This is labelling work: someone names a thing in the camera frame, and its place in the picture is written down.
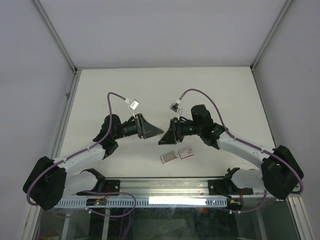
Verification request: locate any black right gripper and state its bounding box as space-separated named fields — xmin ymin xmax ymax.
xmin=158 ymin=117 xmax=203 ymax=145

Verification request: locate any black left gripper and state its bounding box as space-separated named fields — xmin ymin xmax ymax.
xmin=113 ymin=113 xmax=164 ymax=140

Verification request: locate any red white staple box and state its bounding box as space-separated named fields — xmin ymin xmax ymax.
xmin=178 ymin=148 xmax=194 ymax=159

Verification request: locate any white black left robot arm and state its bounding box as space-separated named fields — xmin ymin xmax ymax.
xmin=22 ymin=113 xmax=164 ymax=211

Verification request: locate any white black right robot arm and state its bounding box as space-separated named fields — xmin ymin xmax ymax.
xmin=158 ymin=104 xmax=304 ymax=200

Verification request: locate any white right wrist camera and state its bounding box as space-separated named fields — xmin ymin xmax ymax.
xmin=169 ymin=99 xmax=182 ymax=119

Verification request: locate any aluminium mounting rail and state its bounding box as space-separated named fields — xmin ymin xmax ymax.
xmin=62 ymin=177 xmax=265 ymax=198

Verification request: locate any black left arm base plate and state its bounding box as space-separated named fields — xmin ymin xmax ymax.
xmin=76 ymin=178 xmax=121 ymax=196

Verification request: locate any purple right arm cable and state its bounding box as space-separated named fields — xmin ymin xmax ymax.
xmin=178 ymin=88 xmax=305 ymax=194

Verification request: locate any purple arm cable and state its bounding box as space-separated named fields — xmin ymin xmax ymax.
xmin=26 ymin=92 xmax=131 ymax=207
xmin=178 ymin=88 xmax=305 ymax=194

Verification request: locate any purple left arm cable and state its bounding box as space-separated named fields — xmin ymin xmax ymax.
xmin=26 ymin=92 xmax=131 ymax=207

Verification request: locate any white slotted cable duct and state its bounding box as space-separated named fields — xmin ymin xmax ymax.
xmin=55 ymin=196 xmax=227 ymax=209

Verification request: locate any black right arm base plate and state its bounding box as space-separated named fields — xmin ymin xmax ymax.
xmin=207 ymin=179 xmax=254 ymax=197

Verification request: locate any left aluminium frame post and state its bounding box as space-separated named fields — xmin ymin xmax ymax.
xmin=30 ymin=0 xmax=78 ymax=74

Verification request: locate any aluminium frame post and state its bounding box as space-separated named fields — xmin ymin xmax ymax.
xmin=250 ymin=0 xmax=295 ymax=72
xmin=30 ymin=0 xmax=78 ymax=74

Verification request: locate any right aluminium frame post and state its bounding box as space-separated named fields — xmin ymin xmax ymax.
xmin=250 ymin=0 xmax=295 ymax=72

